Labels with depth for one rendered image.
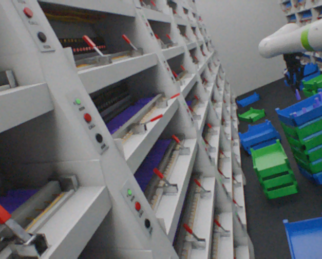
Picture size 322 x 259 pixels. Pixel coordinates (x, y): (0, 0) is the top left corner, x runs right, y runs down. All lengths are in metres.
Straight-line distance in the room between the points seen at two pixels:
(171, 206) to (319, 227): 0.99
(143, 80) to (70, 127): 0.71
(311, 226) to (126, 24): 1.29
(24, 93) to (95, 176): 0.18
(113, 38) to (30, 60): 0.72
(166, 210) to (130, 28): 0.73
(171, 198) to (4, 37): 0.54
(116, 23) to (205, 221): 0.83
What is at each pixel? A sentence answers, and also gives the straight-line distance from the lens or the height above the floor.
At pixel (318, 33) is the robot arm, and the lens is 1.16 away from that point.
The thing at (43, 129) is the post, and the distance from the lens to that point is 0.50.
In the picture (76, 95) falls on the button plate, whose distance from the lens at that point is 0.50.
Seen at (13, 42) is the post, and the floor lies 1.17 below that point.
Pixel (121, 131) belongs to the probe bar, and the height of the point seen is 0.93.
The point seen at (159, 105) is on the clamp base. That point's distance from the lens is 0.96.
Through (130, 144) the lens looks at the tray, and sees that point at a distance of 0.65.
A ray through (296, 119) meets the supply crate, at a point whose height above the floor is 0.44.
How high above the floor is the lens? 1.03
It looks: 12 degrees down
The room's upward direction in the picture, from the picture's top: 27 degrees counter-clockwise
